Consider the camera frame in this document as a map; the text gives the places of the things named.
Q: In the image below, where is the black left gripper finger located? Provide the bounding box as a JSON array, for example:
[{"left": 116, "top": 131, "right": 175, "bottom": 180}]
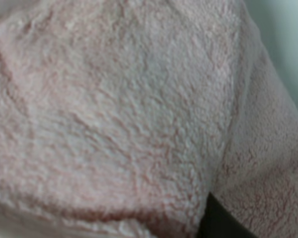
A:
[{"left": 196, "top": 193, "right": 256, "bottom": 238}]

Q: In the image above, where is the pink terry towel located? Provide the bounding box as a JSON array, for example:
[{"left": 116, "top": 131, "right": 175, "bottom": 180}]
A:
[{"left": 0, "top": 0, "right": 298, "bottom": 238}]

